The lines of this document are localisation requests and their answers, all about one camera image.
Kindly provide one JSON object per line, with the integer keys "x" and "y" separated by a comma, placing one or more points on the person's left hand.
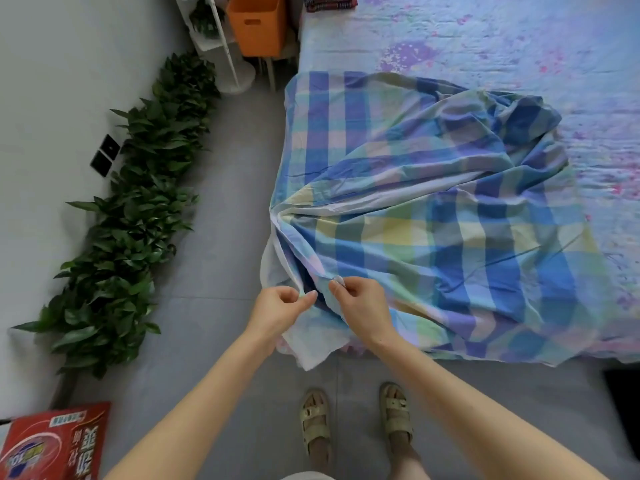
{"x": 278, "y": 313}

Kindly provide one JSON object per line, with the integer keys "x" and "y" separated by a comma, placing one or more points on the person's right hand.
{"x": 365, "y": 310}

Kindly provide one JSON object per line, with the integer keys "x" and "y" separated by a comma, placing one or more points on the white bed sheet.
{"x": 450, "y": 215}

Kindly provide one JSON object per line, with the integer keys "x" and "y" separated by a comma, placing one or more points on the orange plastic storage bin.
{"x": 258, "y": 25}

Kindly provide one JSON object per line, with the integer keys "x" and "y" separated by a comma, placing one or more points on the red green plaid cloth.
{"x": 330, "y": 3}

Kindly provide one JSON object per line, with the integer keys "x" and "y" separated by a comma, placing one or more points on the person's left forearm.
{"x": 200, "y": 415}

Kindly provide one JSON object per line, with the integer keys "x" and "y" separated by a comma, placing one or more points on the person's right forearm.
{"x": 470, "y": 415}

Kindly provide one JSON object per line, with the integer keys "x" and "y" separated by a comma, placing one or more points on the person's left leg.
{"x": 320, "y": 457}

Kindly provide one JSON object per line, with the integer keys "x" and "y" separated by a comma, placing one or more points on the person's leg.
{"x": 320, "y": 457}
{"x": 410, "y": 457}

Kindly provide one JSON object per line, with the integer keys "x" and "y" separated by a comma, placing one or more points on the person's right leg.
{"x": 410, "y": 457}

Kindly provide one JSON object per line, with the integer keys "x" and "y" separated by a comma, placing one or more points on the green leafy plant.
{"x": 130, "y": 225}

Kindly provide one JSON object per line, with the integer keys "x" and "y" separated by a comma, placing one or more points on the white round stand base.
{"x": 238, "y": 80}

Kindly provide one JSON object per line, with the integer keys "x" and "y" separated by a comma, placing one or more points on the red plastic item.
{"x": 50, "y": 445}

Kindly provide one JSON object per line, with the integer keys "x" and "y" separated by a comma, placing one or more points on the white plastic stool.
{"x": 225, "y": 45}

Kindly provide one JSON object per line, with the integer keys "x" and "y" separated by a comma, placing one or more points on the blue floral patterned sheet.
{"x": 500, "y": 45}

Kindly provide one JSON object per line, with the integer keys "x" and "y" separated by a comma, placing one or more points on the small potted plant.
{"x": 205, "y": 17}

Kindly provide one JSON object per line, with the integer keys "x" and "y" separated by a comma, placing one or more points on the black wall outlet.
{"x": 110, "y": 147}
{"x": 100, "y": 163}

